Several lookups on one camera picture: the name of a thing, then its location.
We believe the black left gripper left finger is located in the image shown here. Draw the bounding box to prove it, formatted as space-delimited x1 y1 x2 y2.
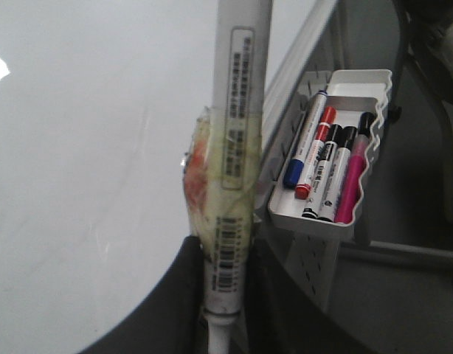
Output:
82 236 204 353

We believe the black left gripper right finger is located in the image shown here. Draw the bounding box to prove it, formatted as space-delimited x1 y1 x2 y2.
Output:
244 240 374 353

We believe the pink marker black cap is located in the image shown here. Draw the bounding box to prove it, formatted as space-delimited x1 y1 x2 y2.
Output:
334 112 376 224

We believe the white black whiteboard marker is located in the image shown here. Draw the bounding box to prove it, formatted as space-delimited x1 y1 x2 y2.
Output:
204 1 273 353

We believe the black capped marker left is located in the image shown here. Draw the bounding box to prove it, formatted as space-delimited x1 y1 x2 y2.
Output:
302 124 343 219

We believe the red round magnet taped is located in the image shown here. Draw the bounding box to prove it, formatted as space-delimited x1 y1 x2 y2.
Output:
182 107 211 236

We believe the white whiteboard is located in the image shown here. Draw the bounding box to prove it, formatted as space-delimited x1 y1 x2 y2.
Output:
0 0 323 354

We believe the black capped marker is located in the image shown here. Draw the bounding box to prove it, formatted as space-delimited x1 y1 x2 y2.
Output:
302 124 343 219
318 126 357 222

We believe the red capped marker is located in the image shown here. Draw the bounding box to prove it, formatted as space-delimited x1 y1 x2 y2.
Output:
294 106 336 200

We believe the blue capped marker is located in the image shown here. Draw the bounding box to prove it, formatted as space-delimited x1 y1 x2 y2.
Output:
283 90 328 189

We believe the black capped marker right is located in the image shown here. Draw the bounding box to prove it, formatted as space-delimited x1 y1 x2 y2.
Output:
318 126 357 222

